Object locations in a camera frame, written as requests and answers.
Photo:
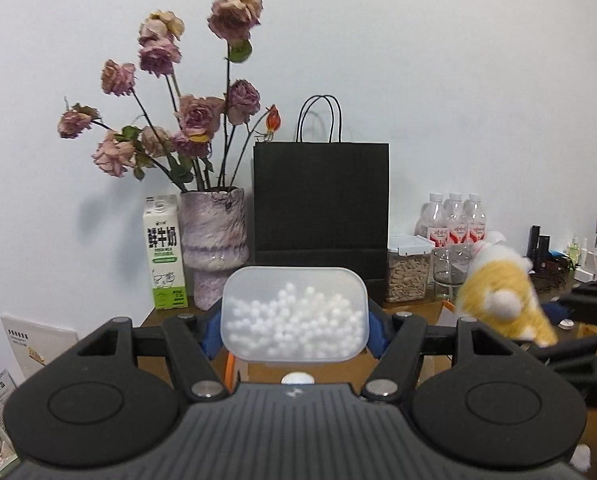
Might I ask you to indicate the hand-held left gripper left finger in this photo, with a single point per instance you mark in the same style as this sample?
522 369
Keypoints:
212 342

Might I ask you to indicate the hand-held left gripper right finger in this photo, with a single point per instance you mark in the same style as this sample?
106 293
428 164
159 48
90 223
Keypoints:
377 335

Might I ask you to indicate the red cardboard box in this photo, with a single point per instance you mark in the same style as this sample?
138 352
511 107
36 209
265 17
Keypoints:
328 372

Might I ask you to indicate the clear box of white balls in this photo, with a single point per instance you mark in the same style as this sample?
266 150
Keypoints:
293 320

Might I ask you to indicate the yellow white plush toy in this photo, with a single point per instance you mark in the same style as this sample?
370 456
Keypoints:
498 280

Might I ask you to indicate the wooden desktop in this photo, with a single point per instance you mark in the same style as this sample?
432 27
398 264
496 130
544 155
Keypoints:
151 317

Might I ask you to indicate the small white disc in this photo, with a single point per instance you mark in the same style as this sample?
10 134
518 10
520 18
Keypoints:
565 324

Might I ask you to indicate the dark blue cloth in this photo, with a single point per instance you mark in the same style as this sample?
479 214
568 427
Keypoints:
553 312

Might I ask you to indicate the clear container of seeds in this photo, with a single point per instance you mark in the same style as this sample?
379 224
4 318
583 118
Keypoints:
408 275

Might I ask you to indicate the black cosmetic tube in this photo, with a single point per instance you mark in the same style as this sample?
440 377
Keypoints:
544 249
533 242

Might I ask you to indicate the white plastic bottle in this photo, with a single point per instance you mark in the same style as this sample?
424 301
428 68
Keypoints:
297 378

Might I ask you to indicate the clear glass cup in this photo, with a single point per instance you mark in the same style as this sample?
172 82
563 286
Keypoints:
448 270

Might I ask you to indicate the green white milk carton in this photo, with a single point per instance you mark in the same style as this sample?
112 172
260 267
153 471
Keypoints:
163 250

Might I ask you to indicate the purple mottled vase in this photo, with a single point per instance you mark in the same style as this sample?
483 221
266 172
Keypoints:
213 230

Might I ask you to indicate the red label water bottle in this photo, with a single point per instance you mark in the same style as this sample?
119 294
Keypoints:
476 220
456 220
431 220

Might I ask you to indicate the black paper bag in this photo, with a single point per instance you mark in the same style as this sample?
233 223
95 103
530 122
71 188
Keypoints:
323 200

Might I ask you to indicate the white booklet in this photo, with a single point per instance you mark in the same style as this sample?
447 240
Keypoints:
33 345

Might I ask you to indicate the dried pink rose bouquet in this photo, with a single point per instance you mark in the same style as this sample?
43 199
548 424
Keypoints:
198 112

